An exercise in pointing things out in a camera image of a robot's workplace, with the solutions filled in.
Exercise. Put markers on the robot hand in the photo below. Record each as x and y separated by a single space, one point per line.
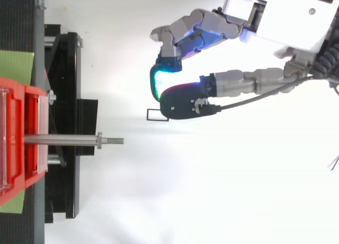
286 24

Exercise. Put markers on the thin dark loop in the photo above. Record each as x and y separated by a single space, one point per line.
158 120

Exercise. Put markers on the metal rod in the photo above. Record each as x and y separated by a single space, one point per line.
71 140

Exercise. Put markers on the black stand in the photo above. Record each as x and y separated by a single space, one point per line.
67 95

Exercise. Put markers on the red bin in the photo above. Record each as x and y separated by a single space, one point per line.
16 127

